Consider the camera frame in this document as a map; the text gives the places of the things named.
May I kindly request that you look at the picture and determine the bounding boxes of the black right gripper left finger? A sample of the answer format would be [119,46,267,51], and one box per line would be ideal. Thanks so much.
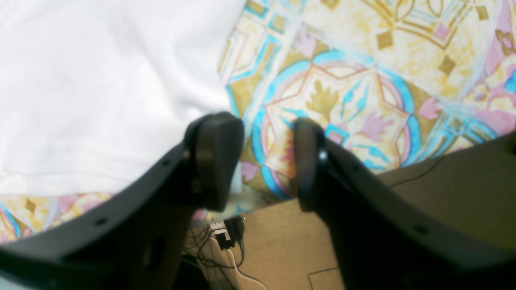
[1,112,244,290]

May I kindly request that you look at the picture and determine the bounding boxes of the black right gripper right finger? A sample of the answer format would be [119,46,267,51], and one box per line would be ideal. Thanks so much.
[293,118,515,290]

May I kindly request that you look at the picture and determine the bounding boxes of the white printed T-shirt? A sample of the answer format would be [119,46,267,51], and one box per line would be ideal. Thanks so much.
[0,0,245,196]

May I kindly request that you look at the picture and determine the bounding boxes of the small white power strip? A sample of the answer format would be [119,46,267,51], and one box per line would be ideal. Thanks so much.
[210,216,245,251]

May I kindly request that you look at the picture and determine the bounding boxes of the patterned tablecloth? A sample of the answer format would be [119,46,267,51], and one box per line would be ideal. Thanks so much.
[1,0,515,244]

